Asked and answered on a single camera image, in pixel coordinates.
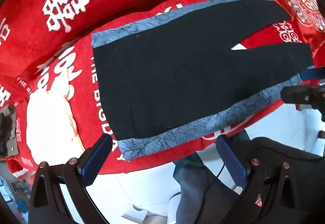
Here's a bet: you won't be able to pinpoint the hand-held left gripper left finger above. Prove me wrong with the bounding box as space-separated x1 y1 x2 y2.
28 134 113 224

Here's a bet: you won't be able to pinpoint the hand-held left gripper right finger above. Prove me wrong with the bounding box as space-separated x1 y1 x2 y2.
217 135 302 224

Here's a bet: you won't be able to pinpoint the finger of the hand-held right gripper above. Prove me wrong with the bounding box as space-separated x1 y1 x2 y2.
281 85 316 106
299 67 325 81

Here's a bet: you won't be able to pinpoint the black pants with blue-grey trim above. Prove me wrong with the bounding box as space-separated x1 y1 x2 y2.
91 0 315 161

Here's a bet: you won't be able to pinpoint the person's grey trouser leg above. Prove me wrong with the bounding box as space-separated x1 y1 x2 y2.
174 130 250 224

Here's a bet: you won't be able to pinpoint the red embroidered cushion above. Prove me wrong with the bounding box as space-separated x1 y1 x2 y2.
265 0 325 67

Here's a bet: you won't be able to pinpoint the dark object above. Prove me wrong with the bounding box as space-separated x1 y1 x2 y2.
0 104 20 158

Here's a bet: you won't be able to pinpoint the black cable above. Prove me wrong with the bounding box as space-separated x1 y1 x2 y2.
197 160 229 224

